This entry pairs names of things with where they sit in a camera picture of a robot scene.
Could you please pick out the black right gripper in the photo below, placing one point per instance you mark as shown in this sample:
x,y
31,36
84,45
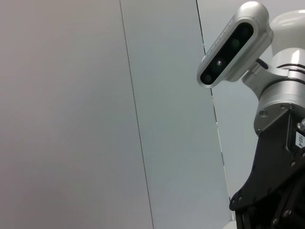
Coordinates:
x,y
271,167

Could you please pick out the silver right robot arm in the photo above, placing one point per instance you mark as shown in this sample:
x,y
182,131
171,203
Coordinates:
x,y
276,90

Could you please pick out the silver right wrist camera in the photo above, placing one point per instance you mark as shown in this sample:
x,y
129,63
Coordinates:
x,y
238,35

